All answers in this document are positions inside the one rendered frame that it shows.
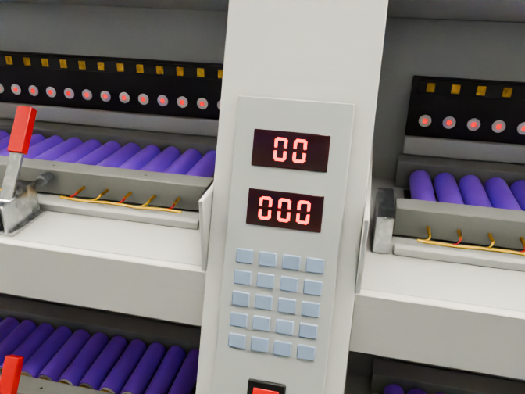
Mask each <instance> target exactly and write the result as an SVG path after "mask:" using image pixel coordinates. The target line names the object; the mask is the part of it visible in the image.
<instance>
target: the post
mask: <svg viewBox="0 0 525 394"><path fill-rule="evenodd" d="M387 10H388V0H229V9H228V18H227V36H226V45H225V55H224V64H223V82H222V91H221V101H220V118H219V128H218V138H217V147H216V165H215V174H214V183H213V193H212V211H211V220H210V229H209V247H208V256H207V266H206V276H205V293H204V303H203V312H202V330H201V339H200V349H199V358H198V376H197V385H196V394H212V393H213V375H214V367H215V358H216V340H217V332H218V322H219V313H220V296H221V287H222V278H223V261H224V252H225V242H226V233H227V216H228V207H229V198H230V181H231V172H232V163H233V154H234V137H235V127H236V119H237V110H238V96H239V95H242V96H253V97H264V98H275V99H296V100H307V101H318V102H339V103H350V104H355V114H354V122H353V129H352V143H351V150H350V157H349V165H348V178H347V186H346V193H345V207H344V214H343V221H342V229H341V242H340V250H339V257H338V265H337V278H336V285H335V293H334V307H333V314H332V321H331V329H330V342H329V349H328V357H327V371H326V378H325V386H324V393H323V394H344V389H345V376H346V369H347V362H348V348H349V342H350V334H351V327H352V314H353V307H354V300H355V287H356V279H357V272H358V265H359V252H360V245H361V237H362V231H363V218H364V210H365V203H366V190H367V183H368V176H369V168H370V156H371V149H372V141H373V129H374V121H375V114H376V107H377V93H378V87H379V80H380V66H381V59H382V52H383V45H384V32H385V24H386V18H387Z"/></svg>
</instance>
